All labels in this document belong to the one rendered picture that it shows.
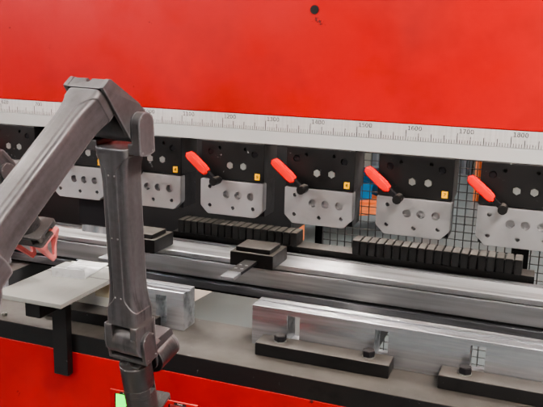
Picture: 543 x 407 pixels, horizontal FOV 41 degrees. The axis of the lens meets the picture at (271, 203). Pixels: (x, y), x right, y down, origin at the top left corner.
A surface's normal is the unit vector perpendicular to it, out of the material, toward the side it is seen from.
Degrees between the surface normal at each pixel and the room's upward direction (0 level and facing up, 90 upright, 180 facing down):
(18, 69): 90
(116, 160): 95
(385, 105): 90
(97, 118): 100
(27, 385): 90
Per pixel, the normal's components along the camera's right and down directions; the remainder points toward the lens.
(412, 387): 0.03, -0.98
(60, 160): 0.88, 0.10
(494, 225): -0.36, 0.19
